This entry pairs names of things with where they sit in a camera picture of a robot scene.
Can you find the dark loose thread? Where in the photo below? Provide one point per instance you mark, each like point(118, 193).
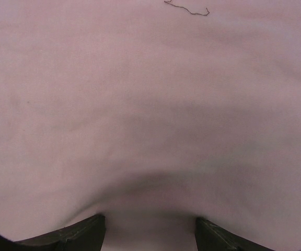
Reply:
point(205, 12)

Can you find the pink t shirt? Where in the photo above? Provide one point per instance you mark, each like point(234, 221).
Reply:
point(152, 116)

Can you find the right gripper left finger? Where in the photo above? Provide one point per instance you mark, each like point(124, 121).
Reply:
point(86, 235)

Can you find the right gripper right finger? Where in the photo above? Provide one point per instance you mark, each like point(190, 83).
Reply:
point(210, 236)

